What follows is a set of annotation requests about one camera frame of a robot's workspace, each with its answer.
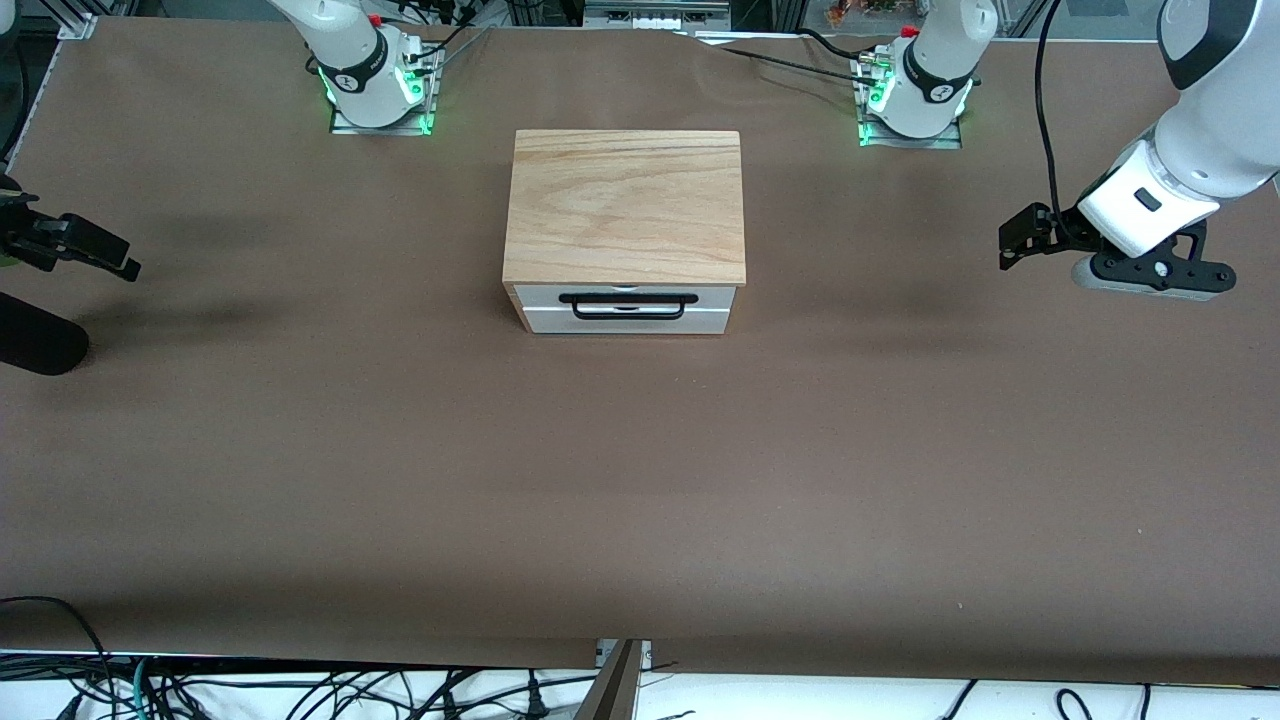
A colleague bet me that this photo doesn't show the black drawer handle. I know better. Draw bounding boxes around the black drawer handle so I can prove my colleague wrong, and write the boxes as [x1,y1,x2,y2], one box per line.
[559,291,699,322]

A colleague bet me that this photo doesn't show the white drawer with handle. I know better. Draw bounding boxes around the white drawer with handle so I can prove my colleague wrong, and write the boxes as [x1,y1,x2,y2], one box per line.
[512,284,739,311]

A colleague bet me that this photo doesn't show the wooden box with white lid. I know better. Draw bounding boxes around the wooden box with white lid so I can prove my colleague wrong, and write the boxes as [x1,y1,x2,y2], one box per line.
[502,130,748,337]

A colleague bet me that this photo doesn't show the brown table cover sheet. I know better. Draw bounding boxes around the brown table cover sheet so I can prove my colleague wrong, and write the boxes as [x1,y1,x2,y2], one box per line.
[0,15,1280,691]

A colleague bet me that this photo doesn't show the grey metal equipment box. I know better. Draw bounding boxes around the grey metal equipment box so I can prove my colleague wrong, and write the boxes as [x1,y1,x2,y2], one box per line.
[583,0,701,31]

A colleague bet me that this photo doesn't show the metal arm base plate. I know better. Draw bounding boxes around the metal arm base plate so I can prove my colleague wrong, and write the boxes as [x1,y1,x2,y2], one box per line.
[328,50,438,137]
[857,55,964,150]

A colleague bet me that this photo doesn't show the black cable on table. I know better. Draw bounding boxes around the black cable on table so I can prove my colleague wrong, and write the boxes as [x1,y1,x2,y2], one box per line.
[700,28,881,86]

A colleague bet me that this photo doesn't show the black arm base cables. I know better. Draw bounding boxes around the black arm base cables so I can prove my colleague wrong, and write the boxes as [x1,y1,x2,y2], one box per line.
[400,0,491,66]

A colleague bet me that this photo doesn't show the black tangled floor cables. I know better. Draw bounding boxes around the black tangled floor cables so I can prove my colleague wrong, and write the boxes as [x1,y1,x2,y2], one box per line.
[150,668,601,720]

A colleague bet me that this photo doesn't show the wooden table post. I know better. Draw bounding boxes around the wooden table post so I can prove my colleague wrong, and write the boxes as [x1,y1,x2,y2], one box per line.
[575,640,641,720]

